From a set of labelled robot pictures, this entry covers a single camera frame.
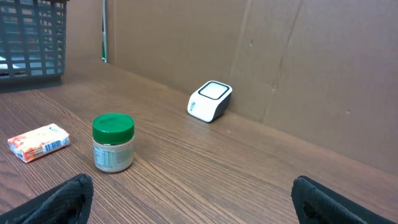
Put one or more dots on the orange tissue pack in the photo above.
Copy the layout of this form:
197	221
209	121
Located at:
39	142

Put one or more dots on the green lid jar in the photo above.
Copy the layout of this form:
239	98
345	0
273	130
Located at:
113	142

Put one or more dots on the white barcode scanner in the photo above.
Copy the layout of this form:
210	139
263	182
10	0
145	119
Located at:
210	101

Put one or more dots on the grey plastic mesh basket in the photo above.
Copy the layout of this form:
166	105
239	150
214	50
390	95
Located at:
33	43

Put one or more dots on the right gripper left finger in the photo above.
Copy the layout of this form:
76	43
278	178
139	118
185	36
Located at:
69	202

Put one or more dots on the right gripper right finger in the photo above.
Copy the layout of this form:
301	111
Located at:
316	204

